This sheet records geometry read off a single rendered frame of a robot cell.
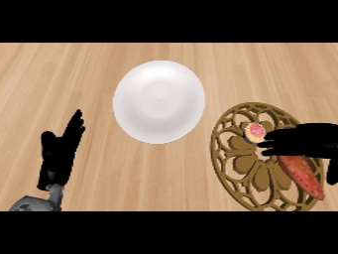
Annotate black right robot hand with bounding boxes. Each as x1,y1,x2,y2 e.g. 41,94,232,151
256,122,338,187

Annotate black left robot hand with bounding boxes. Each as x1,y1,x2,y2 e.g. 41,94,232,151
36,108,86,191

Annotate orange-red sweet potato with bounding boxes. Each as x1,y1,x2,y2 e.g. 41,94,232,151
277,155,327,201

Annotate brown openwork round placemat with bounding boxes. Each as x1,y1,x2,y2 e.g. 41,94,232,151
210,101,327,212

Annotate white oval plate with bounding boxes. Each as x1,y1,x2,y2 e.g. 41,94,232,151
111,60,209,145

